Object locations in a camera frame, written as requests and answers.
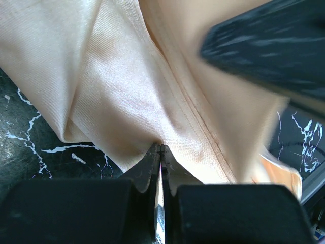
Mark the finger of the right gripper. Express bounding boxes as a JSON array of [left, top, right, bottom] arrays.
[[201, 1, 324, 112]]

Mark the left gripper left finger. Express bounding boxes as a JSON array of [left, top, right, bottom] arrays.
[[121, 144, 160, 241]]

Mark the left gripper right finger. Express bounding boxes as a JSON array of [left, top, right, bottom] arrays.
[[161, 145, 202, 243]]

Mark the peach cloth napkin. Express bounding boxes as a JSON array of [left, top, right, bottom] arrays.
[[1, 1, 302, 198]]

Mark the black marble pattern mat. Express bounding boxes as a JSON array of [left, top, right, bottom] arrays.
[[0, 67, 325, 244]]

